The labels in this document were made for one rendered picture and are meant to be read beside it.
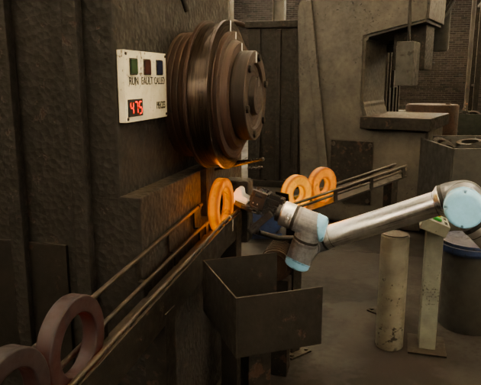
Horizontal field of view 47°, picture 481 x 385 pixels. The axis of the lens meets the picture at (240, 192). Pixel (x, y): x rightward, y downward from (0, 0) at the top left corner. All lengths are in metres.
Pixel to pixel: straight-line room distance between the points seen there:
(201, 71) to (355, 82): 2.89
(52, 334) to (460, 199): 1.23
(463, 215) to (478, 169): 2.01
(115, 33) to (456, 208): 1.09
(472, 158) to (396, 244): 1.46
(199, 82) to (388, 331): 1.44
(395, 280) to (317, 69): 2.42
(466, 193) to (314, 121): 2.88
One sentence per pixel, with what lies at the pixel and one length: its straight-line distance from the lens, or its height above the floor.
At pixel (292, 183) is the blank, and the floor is 0.75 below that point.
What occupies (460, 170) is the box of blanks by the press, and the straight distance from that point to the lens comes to 3.73.
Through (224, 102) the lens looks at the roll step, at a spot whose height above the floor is 1.10.
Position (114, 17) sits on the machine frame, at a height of 1.31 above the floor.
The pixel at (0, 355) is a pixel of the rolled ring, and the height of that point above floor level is 0.76.
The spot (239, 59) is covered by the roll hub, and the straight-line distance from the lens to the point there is 1.71.
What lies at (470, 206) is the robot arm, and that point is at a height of 0.80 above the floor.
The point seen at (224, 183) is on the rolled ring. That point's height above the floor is 0.83.
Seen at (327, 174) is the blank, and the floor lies 0.77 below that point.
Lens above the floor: 1.17
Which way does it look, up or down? 12 degrees down
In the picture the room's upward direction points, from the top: straight up
